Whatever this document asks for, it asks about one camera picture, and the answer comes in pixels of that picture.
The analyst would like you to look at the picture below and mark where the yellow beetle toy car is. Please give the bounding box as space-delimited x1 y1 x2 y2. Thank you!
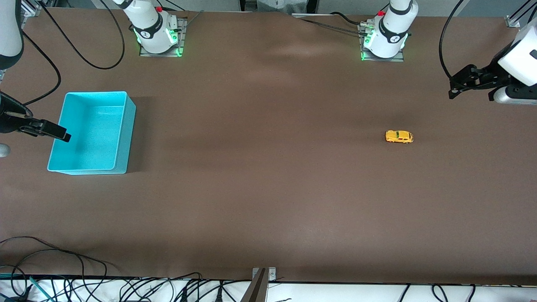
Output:
385 130 414 144

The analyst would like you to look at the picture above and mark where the turquoise plastic bin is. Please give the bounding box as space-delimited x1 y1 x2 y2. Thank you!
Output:
47 91 137 175

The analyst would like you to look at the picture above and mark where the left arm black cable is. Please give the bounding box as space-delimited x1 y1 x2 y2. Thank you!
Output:
439 0 466 82

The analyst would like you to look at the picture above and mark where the right arm short black cable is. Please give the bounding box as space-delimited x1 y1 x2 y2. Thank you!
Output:
21 31 62 107

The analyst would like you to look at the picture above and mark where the aluminium frame corner bracket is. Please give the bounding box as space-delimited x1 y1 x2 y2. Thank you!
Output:
506 0 537 28

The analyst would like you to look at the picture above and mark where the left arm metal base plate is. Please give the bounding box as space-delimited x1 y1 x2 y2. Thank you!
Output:
360 23 405 62

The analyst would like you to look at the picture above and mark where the right arm long black cable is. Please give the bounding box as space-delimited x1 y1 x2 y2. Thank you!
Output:
40 0 125 70

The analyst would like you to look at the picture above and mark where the long looping black cable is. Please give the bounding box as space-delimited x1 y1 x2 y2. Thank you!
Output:
0 236 108 290

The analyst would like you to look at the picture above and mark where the aluminium frame profile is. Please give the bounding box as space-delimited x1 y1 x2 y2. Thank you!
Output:
21 0 42 17

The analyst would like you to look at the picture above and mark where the thick black base cable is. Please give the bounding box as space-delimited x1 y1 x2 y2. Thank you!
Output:
331 11 365 26

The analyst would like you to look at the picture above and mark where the thin black base cable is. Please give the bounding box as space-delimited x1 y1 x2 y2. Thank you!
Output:
300 18 365 36

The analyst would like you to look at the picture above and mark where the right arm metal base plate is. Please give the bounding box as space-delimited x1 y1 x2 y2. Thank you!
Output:
139 17 187 58

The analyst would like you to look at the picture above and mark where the teal cable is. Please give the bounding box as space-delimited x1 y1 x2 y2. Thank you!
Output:
29 276 54 302

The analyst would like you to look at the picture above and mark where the thin grey base cable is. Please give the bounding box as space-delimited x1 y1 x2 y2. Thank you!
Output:
178 10 205 32

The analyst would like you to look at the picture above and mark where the tangled black cable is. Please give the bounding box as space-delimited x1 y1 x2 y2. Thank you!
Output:
120 273 202 302

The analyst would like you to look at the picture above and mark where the small metal mounting bracket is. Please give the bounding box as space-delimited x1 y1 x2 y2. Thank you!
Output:
252 267 276 281

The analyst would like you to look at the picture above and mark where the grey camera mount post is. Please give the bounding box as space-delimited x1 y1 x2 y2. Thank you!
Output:
240 268 268 302

